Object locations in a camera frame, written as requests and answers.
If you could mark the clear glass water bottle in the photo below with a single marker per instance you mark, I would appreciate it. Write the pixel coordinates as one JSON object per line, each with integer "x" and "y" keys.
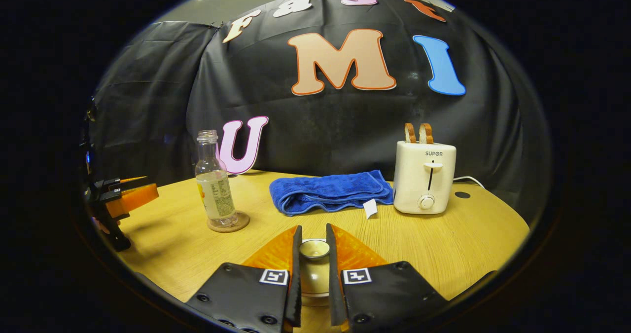
{"x": 217, "y": 195}

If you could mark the white toaster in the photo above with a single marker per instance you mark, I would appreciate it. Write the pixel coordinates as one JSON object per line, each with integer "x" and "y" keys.
{"x": 424, "y": 180}

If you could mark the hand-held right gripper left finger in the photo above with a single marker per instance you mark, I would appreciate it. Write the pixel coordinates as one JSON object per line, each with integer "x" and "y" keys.
{"x": 296, "y": 274}

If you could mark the toast slice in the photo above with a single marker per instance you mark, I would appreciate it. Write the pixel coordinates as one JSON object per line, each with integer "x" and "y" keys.
{"x": 426, "y": 133}
{"x": 410, "y": 133}

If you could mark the round cork coaster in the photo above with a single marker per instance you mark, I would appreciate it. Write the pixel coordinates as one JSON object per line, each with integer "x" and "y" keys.
{"x": 241, "y": 223}

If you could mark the blue folded towel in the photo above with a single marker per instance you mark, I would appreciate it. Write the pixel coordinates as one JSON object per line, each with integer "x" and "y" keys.
{"x": 325, "y": 190}

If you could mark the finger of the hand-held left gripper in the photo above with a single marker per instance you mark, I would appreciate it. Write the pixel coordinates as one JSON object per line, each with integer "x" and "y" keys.
{"x": 133, "y": 180}
{"x": 135, "y": 199}

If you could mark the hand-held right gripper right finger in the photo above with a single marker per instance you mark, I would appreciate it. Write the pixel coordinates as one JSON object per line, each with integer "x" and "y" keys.
{"x": 332, "y": 274}

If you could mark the black backdrop cloth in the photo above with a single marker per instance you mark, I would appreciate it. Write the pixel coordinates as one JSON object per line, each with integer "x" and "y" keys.
{"x": 320, "y": 126}

